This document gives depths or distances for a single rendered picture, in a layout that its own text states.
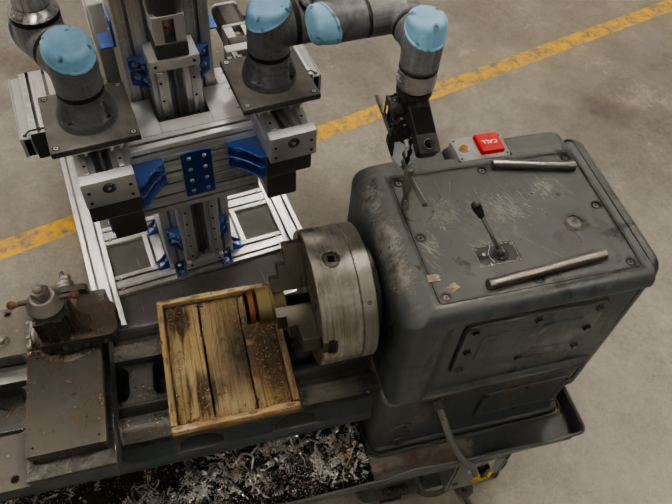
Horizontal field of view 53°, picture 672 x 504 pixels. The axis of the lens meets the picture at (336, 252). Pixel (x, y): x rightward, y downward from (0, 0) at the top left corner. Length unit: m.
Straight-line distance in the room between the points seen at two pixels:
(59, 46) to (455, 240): 1.00
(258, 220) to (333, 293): 1.44
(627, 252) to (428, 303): 0.47
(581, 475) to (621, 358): 0.55
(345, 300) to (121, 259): 1.50
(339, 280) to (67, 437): 0.67
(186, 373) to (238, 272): 1.02
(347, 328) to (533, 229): 0.47
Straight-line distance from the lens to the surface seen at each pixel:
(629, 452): 2.83
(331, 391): 1.68
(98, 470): 1.62
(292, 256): 1.50
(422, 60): 1.27
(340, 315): 1.41
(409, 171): 1.42
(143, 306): 2.62
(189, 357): 1.71
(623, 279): 1.55
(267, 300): 1.50
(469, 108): 3.75
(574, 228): 1.58
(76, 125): 1.82
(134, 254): 2.77
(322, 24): 1.27
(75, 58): 1.72
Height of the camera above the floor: 2.38
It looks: 53 degrees down
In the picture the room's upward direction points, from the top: 6 degrees clockwise
